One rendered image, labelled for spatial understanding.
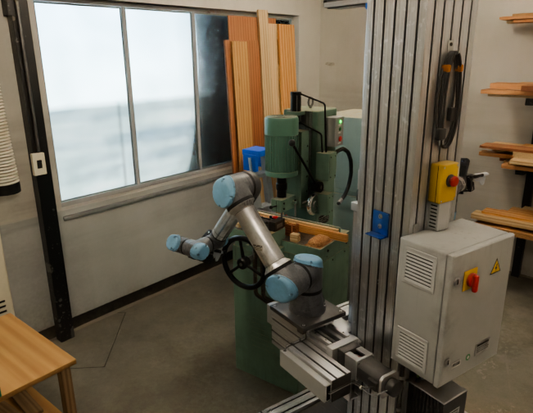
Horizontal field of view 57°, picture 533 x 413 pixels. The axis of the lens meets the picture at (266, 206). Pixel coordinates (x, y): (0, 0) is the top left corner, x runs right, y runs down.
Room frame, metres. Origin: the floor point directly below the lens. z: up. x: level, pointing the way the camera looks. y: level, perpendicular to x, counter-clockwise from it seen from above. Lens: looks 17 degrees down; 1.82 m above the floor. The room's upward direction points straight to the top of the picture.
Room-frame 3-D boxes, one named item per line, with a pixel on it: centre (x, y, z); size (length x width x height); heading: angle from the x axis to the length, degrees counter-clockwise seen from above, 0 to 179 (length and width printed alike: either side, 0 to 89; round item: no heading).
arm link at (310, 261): (1.79, -0.16, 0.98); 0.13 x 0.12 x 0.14; 142
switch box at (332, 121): (2.73, -0.39, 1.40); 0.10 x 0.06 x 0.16; 144
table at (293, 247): (2.44, -0.05, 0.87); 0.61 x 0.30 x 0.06; 54
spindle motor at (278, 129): (2.55, -0.08, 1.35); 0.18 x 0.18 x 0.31
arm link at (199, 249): (2.02, 0.30, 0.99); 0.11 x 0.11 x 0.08; 52
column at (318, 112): (2.79, -0.25, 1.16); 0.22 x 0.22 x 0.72; 54
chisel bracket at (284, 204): (2.56, -0.10, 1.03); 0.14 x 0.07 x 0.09; 144
